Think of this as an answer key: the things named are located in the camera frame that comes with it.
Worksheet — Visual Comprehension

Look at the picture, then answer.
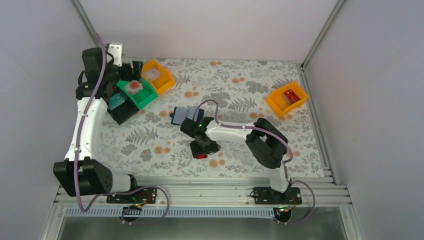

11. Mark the blue leather card holder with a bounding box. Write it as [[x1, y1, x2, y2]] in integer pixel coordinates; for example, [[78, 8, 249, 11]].
[[169, 106, 205, 126]]

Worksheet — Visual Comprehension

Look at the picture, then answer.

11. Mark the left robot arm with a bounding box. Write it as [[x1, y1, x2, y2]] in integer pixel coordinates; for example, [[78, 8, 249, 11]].
[[53, 42, 143, 197]]

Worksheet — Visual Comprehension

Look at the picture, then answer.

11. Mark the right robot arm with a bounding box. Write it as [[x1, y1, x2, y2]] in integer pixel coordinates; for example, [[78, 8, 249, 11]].
[[180, 117, 293, 194]]

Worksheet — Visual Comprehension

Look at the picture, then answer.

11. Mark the red circle card in green bin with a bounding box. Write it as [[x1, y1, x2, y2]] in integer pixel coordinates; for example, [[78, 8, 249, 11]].
[[124, 80, 144, 96]]

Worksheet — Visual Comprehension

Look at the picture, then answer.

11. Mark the pale floral card in orange bin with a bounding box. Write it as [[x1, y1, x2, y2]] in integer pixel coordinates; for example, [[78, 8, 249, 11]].
[[144, 67, 161, 82]]

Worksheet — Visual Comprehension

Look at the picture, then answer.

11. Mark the teal card in black bin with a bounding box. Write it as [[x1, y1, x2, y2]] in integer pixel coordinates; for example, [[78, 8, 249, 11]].
[[107, 93, 128, 111]]

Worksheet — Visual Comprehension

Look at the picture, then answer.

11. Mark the green plastic bin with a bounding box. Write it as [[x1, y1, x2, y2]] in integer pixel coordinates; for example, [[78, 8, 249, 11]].
[[117, 77, 158, 110]]

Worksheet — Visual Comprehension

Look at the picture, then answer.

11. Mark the orange plastic bin left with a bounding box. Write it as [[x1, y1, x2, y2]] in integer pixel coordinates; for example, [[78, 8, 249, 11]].
[[141, 59, 176, 95]]

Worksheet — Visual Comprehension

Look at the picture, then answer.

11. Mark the orange plastic bin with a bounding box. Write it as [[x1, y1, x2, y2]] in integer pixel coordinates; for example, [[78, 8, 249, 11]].
[[141, 59, 176, 95], [265, 81, 309, 117]]

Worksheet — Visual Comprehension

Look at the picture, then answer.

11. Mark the black plastic bin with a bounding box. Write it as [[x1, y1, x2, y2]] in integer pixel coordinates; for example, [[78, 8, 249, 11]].
[[107, 98, 139, 125]]

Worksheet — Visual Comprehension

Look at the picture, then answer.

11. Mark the orange plastic bin right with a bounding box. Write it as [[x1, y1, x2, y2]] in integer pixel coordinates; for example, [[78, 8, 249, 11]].
[[265, 81, 309, 117]]

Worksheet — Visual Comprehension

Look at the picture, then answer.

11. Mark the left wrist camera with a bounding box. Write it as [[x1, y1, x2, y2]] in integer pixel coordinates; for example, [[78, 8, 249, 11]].
[[107, 41, 124, 67]]

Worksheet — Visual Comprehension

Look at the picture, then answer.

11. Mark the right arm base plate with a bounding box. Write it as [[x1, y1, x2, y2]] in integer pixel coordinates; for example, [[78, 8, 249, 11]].
[[249, 187, 303, 205]]

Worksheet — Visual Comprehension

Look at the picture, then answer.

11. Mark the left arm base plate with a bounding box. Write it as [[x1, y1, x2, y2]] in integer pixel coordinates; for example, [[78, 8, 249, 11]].
[[106, 187, 158, 205]]

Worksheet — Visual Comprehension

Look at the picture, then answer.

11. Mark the aluminium rail frame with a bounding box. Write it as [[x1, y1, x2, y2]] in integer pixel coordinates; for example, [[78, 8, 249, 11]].
[[54, 177, 353, 208]]

